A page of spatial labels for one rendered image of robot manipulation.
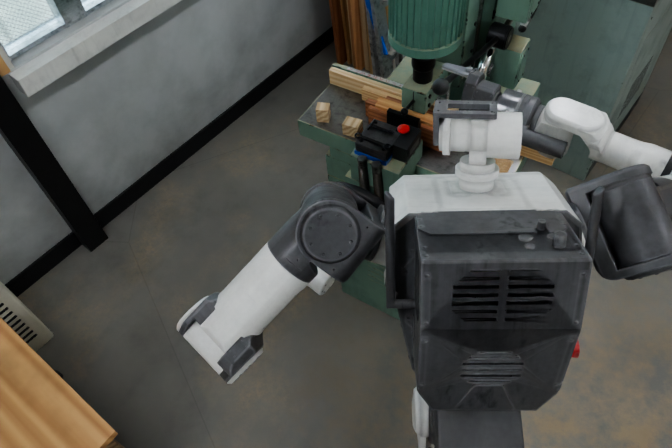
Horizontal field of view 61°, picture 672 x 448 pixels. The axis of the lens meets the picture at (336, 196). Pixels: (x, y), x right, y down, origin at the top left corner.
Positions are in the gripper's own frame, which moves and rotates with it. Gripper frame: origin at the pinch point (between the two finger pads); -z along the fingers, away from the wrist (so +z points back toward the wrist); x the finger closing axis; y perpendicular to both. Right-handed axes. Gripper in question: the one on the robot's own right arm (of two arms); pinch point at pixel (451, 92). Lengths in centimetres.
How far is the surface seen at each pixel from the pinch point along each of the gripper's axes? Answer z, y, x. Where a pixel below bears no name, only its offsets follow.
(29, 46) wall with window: -151, -2, 32
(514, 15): 1.7, 31.6, -9.1
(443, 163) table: -1.2, 10.7, 24.7
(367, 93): -30.1, 20.9, 18.5
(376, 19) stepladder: -64, 91, 25
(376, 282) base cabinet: -20, 26, 92
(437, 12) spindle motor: -8.7, 5.9, -13.8
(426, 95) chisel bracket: -10.6, 14.6, 10.0
